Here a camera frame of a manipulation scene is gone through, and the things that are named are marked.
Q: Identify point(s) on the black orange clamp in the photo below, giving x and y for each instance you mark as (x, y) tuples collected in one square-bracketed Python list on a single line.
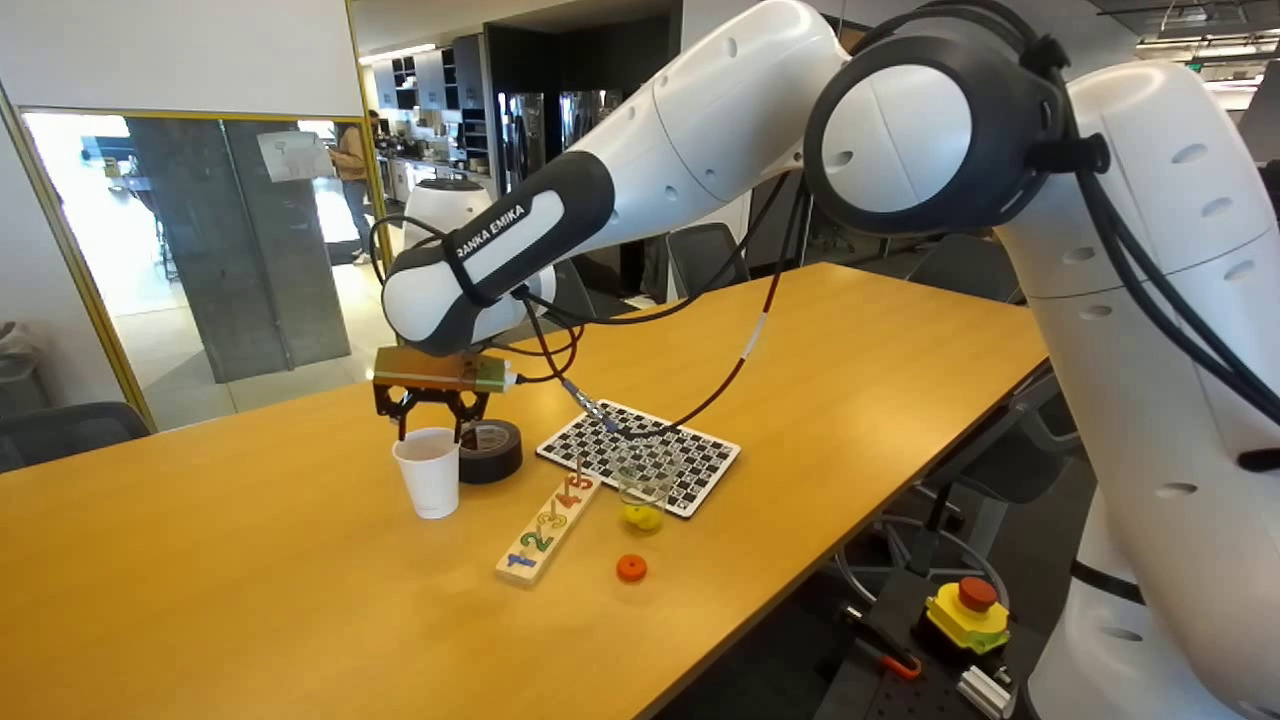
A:
[(884, 659)]

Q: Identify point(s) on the dark refrigerator cabinets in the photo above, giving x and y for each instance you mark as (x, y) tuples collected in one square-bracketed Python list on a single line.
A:
[(533, 121)]

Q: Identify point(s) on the orange disc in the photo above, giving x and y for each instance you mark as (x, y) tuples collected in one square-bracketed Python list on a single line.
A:
[(631, 568)]

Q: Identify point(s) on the white paper cup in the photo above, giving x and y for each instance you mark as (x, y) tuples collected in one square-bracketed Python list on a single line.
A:
[(429, 481)]

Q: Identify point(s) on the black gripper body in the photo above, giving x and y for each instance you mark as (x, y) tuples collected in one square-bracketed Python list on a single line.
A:
[(429, 401)]

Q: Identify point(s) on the yellow disc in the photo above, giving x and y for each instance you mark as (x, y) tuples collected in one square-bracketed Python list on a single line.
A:
[(653, 526), (633, 510)]

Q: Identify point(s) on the black white marker board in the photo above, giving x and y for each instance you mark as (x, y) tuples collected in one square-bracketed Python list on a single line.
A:
[(664, 472)]

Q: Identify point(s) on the black mesh office chair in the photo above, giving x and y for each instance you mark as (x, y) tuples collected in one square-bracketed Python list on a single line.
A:
[(579, 297)]

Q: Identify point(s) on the yellow red emergency stop button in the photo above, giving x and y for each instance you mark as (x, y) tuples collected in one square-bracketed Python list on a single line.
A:
[(968, 616)]

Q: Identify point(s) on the dark office chair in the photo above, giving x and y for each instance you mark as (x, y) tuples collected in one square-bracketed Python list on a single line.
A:
[(1027, 440), (66, 434)]

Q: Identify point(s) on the black tape roll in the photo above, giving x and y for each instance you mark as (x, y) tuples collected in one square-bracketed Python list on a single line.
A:
[(499, 459)]

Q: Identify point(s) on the wooden number peg board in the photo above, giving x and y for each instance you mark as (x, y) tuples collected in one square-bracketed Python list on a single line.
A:
[(543, 543)]

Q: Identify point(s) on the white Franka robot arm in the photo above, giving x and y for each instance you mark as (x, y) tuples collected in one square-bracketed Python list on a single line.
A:
[(1173, 401)]

